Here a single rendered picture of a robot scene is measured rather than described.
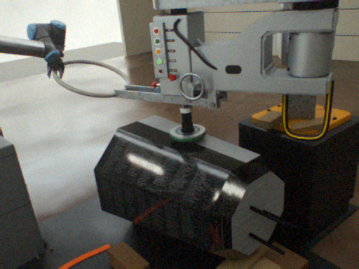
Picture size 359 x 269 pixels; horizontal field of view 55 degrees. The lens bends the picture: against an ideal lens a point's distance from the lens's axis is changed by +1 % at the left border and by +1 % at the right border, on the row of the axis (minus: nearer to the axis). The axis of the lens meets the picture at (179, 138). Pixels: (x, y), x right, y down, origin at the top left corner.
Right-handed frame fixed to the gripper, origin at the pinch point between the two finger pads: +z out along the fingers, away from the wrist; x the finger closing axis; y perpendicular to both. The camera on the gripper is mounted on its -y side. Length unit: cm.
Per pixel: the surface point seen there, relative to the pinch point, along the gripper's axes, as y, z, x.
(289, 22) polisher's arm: 60, -82, 107
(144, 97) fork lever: 26, -14, 56
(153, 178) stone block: 60, 19, 70
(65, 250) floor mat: 49, 106, 27
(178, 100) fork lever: 37, -22, 75
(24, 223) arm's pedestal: 48, 86, -2
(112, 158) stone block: 29, 34, 46
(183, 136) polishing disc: 45, -4, 82
